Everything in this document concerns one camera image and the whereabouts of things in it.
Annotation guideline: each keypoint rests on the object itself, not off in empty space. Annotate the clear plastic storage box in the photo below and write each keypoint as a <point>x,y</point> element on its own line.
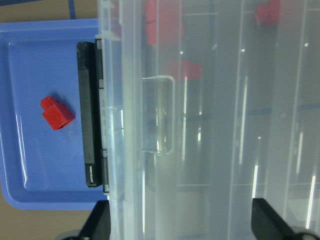
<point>212,120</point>

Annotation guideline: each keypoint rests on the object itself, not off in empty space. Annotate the red toy block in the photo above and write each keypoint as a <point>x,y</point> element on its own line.
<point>186,70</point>
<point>162,10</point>
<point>163,34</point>
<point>56,114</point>
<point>268,14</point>

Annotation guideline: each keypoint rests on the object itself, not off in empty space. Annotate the black box latch handle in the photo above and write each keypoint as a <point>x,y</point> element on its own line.
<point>90,72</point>

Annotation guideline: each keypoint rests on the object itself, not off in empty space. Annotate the clear plastic box lid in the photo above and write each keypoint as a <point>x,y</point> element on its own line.
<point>220,120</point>

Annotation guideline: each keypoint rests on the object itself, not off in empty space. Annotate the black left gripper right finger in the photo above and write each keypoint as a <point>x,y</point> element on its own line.
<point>267,224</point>

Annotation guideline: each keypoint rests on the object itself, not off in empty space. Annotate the blue plastic tray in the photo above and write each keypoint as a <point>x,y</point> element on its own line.
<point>42,163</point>

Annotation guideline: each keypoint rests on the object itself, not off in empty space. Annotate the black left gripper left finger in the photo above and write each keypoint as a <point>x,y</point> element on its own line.
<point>98,224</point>

